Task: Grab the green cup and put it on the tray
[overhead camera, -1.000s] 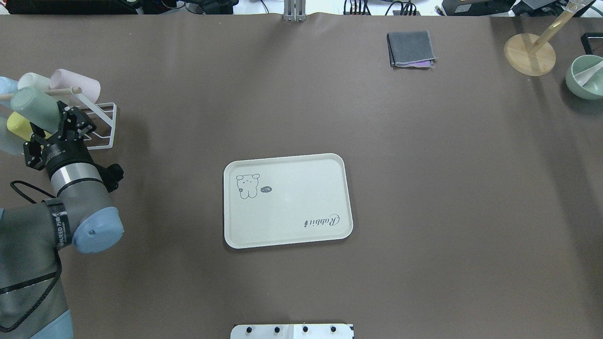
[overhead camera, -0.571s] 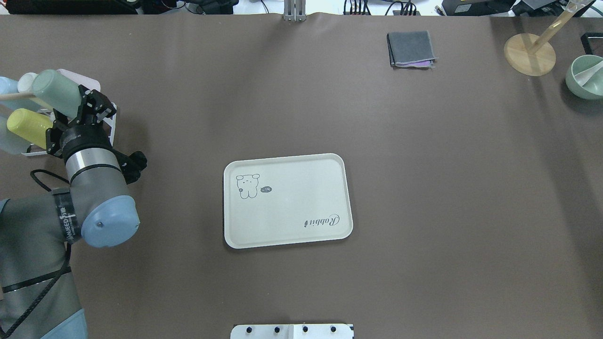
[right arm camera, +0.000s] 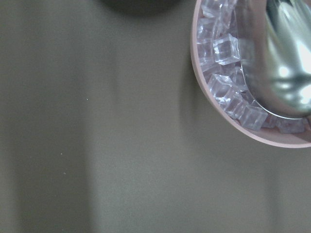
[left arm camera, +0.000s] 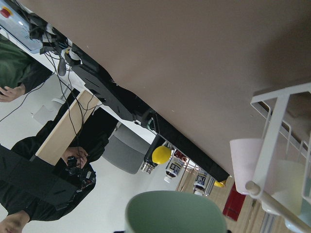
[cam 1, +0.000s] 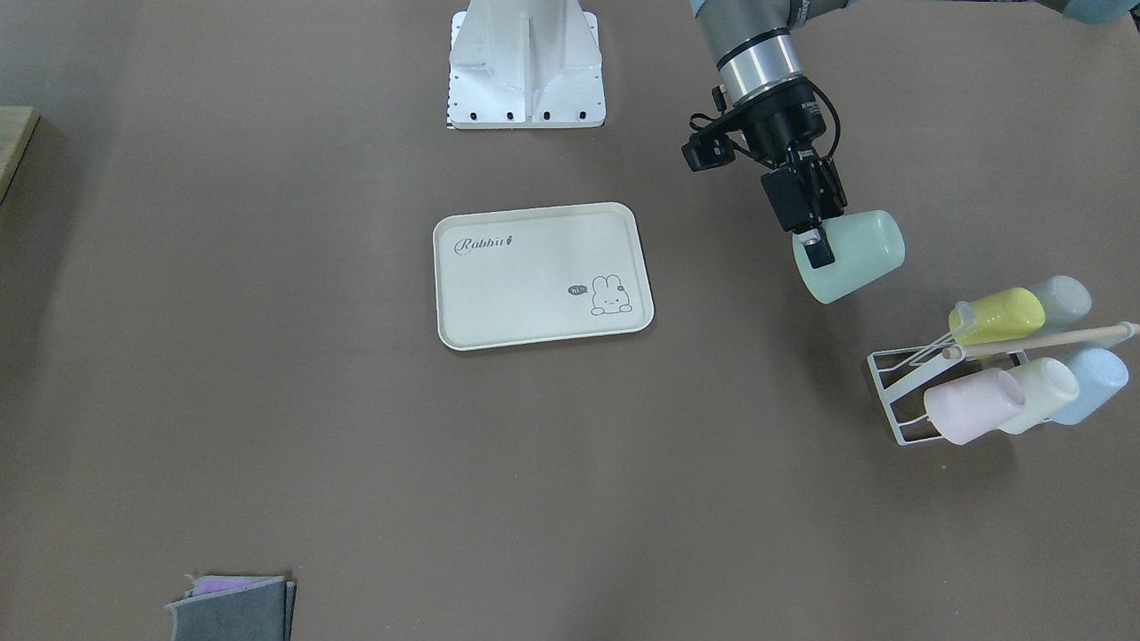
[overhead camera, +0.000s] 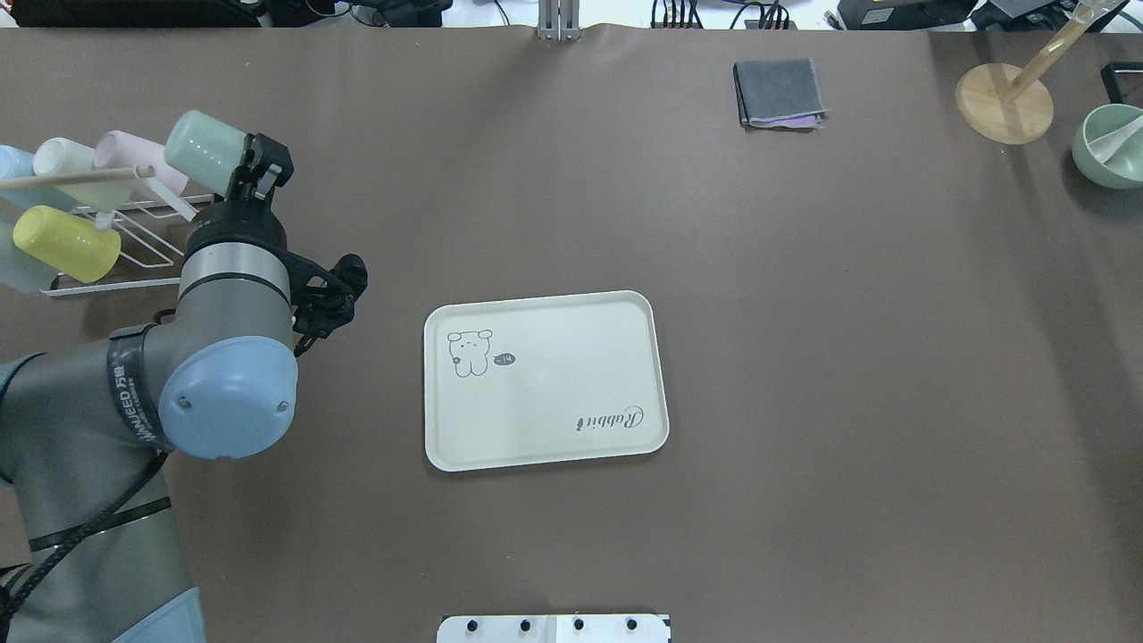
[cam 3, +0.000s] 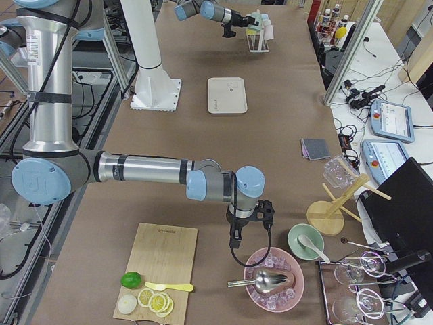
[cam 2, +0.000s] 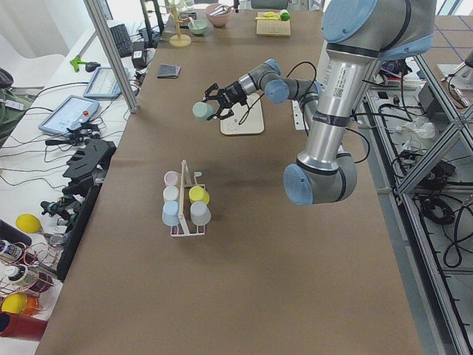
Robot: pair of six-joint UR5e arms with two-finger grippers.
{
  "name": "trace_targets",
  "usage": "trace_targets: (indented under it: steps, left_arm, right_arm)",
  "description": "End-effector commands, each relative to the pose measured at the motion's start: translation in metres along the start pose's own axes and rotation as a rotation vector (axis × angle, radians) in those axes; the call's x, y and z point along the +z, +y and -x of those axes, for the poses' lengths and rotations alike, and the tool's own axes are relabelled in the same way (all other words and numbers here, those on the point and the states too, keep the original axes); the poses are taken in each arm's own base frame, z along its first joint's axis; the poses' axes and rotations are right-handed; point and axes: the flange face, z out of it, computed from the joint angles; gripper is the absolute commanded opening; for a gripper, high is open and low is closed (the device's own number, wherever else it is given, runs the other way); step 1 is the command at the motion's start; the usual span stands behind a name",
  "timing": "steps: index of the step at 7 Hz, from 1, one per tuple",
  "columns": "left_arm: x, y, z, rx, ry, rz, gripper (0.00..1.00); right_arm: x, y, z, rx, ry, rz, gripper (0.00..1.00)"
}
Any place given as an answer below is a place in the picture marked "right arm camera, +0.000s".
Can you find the pink ice bowl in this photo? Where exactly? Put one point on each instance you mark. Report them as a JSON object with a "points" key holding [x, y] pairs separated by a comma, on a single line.
{"points": [[267, 136]]}

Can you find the metal scoop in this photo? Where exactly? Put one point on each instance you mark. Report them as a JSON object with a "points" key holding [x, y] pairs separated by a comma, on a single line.
{"points": [[275, 46]]}

